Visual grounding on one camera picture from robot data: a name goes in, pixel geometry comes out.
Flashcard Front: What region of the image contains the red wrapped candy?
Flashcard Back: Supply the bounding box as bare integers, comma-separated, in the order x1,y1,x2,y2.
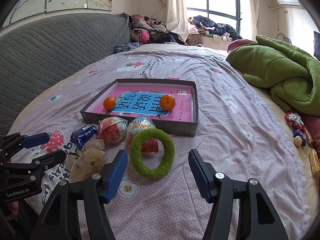
284,112,305,130

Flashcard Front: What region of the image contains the grey shallow box tray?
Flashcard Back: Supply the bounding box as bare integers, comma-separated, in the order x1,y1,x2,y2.
80,79,199,137

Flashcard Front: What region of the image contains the blue wrapped candy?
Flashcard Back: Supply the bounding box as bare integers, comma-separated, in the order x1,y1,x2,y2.
293,129,306,147

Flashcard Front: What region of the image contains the beige curtain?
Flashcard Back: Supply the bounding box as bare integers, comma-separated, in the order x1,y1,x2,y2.
249,0,260,40
161,0,188,41

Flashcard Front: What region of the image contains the pile of clothes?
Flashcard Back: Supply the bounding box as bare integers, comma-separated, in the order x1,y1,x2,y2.
129,14,187,46

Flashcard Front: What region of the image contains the large orange tangerine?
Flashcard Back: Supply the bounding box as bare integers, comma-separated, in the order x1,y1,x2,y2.
159,94,176,111

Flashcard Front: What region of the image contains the dark framed window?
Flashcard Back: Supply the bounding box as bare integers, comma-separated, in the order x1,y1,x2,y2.
186,0,241,31

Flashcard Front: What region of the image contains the green quilted blanket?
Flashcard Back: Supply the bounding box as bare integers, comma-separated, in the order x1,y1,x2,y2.
226,35,319,116

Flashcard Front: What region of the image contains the black television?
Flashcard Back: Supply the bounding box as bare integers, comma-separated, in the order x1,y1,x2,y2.
313,31,320,61

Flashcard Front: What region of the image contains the pink pillow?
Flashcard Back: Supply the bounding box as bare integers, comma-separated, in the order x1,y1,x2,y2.
227,39,255,53

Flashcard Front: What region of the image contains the clothes pile on windowsill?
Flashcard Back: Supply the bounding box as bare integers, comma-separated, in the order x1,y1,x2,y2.
188,15,242,41

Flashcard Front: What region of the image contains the beige left curtain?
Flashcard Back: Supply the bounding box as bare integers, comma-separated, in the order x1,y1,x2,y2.
161,0,188,41

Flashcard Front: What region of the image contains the dark patterned cloth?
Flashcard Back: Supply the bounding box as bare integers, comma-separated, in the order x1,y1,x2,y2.
113,42,140,54

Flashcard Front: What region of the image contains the small orange tangerine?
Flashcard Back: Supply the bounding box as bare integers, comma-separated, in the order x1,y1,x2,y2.
103,96,116,111

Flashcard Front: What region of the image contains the white air conditioner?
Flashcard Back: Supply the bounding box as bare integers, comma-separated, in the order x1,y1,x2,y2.
277,0,300,7

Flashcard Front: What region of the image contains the pink strawberry bed sheet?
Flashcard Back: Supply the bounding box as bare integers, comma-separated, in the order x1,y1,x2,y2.
10,48,310,239

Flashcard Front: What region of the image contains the grey quilted headboard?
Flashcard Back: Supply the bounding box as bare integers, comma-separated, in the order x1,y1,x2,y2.
1,13,130,136

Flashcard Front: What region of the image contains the yellow snack packet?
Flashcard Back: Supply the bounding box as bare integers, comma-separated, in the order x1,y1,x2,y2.
309,148,320,176

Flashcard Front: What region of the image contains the blue red toy egg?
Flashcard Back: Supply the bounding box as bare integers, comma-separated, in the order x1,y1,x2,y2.
126,116,159,155

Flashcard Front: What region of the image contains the beige right curtain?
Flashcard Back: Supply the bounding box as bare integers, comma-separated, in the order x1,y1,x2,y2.
249,0,260,40

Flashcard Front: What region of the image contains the blue snack packet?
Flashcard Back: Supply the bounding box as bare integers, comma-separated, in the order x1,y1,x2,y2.
70,124,98,148

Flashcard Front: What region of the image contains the left hand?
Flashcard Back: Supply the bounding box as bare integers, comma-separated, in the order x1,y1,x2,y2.
11,202,19,216

